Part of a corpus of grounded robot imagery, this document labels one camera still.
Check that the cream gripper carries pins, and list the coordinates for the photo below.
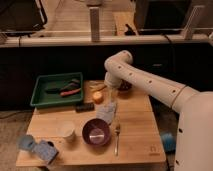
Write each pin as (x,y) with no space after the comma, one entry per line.
(113,95)

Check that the small yellow apple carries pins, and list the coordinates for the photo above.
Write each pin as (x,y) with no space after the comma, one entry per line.
(97,97)

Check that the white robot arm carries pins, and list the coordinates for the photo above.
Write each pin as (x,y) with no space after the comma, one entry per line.
(194,145)

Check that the white plastic cup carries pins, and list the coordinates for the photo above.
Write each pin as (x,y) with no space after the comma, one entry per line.
(66,130)

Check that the small blue cup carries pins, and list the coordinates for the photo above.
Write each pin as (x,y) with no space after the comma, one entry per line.
(27,143)

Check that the dark red bowl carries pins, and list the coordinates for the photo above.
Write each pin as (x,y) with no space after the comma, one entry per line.
(125,86)

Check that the yellow banana toy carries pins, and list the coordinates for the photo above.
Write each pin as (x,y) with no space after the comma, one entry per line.
(96,86)

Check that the grey blue cloth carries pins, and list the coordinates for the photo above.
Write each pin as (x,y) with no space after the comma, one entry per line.
(106,112)

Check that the black rectangular block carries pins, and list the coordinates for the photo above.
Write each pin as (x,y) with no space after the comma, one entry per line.
(84,107)

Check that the silver fork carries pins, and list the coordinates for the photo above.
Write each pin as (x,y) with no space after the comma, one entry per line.
(117,132)

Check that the dark tool in tray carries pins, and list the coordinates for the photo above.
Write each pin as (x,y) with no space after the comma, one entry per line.
(73,84)

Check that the red tool in tray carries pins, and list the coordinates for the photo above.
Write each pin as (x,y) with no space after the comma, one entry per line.
(71,92)

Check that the purple bowl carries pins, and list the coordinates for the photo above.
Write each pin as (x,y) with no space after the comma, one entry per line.
(96,132)

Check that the blue object on floor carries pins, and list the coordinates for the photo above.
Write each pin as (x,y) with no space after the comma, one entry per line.
(168,141)

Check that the green plastic tray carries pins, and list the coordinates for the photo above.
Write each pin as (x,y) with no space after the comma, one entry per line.
(40,99)

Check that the white horizontal rail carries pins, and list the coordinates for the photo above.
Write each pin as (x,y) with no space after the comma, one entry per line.
(104,40)

